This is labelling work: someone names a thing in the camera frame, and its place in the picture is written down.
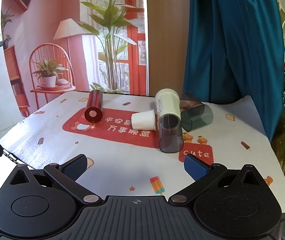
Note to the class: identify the tall cream cup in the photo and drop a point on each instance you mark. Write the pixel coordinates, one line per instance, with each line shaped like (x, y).
(167, 102)

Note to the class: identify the small white paper cup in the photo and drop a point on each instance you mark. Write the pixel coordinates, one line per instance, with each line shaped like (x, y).
(145, 120)

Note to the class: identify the grey transparent cup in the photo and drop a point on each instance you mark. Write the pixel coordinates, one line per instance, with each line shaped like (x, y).
(171, 136)

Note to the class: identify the wooden board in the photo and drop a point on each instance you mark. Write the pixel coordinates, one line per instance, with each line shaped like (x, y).
(167, 35)

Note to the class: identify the printed white table cloth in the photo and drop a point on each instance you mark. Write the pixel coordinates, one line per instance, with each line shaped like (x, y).
(122, 152)

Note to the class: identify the dark green transparent cup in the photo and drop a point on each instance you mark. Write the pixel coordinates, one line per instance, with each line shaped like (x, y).
(198, 117)

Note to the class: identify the brown transparent cup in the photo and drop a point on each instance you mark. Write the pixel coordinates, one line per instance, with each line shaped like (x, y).
(188, 102)

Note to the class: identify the red translucent cup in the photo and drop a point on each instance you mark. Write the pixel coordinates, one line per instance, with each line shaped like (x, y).
(95, 102)

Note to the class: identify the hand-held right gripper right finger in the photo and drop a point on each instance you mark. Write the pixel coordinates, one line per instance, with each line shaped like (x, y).
(196, 168)

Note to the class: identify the blue curtain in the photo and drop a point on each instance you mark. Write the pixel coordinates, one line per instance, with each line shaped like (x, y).
(232, 42)

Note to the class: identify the wall poster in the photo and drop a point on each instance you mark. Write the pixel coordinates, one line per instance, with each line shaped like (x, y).
(57, 30)

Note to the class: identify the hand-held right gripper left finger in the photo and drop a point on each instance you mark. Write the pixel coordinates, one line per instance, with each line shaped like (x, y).
(76, 167)

